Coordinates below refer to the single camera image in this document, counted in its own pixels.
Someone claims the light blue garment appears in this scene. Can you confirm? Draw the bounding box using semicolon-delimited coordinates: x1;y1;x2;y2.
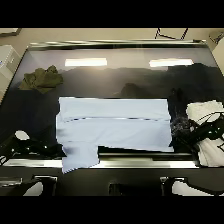
55;96;175;175

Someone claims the dark patterned garment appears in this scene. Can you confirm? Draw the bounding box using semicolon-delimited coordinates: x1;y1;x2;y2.
169;114;201;155

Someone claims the olive green garment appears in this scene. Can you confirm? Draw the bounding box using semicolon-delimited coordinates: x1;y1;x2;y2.
18;64;64;95

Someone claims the silver frame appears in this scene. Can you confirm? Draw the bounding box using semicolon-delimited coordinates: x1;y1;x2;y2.
0;39;224;197

